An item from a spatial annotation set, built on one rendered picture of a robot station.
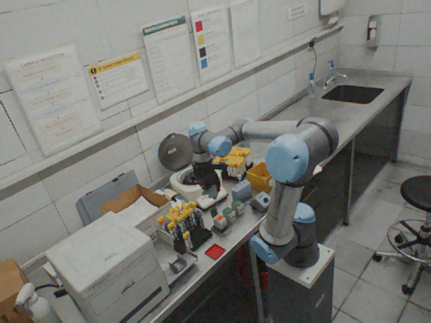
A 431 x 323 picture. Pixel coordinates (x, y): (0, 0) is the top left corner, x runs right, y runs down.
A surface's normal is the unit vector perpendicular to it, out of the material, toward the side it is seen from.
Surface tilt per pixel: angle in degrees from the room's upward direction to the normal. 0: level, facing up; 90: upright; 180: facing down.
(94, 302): 90
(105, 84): 90
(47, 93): 94
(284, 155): 83
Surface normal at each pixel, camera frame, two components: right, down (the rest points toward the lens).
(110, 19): 0.72, 0.26
